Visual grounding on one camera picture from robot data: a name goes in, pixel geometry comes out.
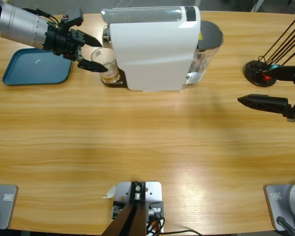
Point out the white camera mount dark post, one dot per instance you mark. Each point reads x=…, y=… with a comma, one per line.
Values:
x=152, y=191

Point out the red coffee capsule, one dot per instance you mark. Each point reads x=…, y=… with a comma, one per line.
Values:
x=266, y=77

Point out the clear glass cup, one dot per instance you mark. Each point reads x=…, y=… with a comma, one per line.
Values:
x=110, y=75

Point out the white capsule coffee machine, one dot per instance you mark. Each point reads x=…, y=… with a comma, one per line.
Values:
x=150, y=56

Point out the teal plastic tray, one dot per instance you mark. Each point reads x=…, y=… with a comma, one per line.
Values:
x=34, y=71

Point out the clear water tank black lid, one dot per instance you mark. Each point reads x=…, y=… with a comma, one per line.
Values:
x=210, y=34

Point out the white tape scrap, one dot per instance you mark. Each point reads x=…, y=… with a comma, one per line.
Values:
x=110, y=193

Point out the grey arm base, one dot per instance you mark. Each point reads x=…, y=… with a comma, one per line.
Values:
x=277, y=204
x=5, y=206

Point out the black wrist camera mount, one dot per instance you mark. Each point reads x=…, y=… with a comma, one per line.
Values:
x=72, y=18

